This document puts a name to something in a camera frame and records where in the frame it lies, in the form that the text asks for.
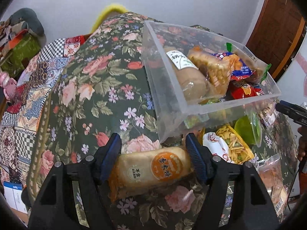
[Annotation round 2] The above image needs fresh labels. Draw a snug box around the orange label rice cake pack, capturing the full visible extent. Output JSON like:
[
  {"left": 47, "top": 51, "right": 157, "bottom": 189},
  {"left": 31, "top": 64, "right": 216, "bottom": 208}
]
[{"left": 108, "top": 146, "right": 192, "bottom": 202}]

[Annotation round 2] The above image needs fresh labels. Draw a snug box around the red noodle snack bag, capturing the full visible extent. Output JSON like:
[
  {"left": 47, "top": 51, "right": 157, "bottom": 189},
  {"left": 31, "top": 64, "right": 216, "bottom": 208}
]
[{"left": 228, "top": 80, "right": 264, "bottom": 100}]

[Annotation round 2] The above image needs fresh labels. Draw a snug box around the person's right hand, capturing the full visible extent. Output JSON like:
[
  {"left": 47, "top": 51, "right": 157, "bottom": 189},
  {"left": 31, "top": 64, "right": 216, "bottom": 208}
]
[{"left": 297, "top": 126, "right": 307, "bottom": 161}]

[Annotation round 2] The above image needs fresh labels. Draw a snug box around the clear wrapped pastry pack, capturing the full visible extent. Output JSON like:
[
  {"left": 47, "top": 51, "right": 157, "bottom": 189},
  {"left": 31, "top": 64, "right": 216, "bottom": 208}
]
[{"left": 257, "top": 153, "right": 288, "bottom": 218}]

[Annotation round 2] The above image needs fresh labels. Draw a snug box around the green jelly cup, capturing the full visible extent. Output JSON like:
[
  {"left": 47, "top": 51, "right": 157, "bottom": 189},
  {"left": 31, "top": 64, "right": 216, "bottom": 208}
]
[{"left": 234, "top": 112, "right": 262, "bottom": 147}]

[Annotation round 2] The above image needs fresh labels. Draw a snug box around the yellow mixed snack bag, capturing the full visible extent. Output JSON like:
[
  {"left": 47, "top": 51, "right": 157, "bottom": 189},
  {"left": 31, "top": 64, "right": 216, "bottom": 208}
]
[{"left": 202, "top": 124, "right": 254, "bottom": 165}]

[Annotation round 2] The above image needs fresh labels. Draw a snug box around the green edged cracker bag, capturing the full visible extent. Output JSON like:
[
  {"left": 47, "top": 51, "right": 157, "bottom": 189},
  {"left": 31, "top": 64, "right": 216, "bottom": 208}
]
[{"left": 226, "top": 42, "right": 271, "bottom": 84}]

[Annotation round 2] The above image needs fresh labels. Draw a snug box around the blue snack packet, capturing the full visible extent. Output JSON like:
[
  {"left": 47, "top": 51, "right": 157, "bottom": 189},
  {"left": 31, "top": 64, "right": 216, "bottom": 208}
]
[{"left": 212, "top": 52, "right": 254, "bottom": 81}]

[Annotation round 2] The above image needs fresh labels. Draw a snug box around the brown wooden door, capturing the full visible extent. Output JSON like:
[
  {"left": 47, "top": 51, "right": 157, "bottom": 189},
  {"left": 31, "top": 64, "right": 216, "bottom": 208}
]
[{"left": 247, "top": 0, "right": 306, "bottom": 81}]

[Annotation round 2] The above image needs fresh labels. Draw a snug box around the patchwork quilt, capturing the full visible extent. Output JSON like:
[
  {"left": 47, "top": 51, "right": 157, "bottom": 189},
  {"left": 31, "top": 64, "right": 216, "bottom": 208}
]
[{"left": 1, "top": 35, "right": 87, "bottom": 184}]

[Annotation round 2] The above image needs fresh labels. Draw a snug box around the clear plastic storage box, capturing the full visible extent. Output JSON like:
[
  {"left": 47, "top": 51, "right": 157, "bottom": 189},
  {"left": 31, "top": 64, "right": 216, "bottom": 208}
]
[{"left": 142, "top": 20, "right": 281, "bottom": 142}]

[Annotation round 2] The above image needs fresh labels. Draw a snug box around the brown bread pack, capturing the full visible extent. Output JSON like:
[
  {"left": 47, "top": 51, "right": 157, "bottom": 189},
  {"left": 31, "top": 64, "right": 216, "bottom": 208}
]
[{"left": 164, "top": 47, "right": 209, "bottom": 103}]

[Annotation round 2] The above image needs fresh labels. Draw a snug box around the pink toy figure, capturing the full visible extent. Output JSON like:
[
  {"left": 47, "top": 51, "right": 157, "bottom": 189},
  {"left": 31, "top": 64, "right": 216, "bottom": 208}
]
[{"left": 0, "top": 72, "right": 17, "bottom": 101}]

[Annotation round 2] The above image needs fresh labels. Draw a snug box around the floral green bedspread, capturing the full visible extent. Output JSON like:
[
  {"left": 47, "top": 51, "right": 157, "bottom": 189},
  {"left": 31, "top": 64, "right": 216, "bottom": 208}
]
[{"left": 27, "top": 12, "right": 297, "bottom": 229}]

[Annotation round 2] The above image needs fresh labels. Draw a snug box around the grey plush toy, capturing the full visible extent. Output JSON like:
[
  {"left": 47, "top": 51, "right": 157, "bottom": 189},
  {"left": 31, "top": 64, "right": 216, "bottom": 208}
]
[{"left": 9, "top": 8, "right": 45, "bottom": 37}]

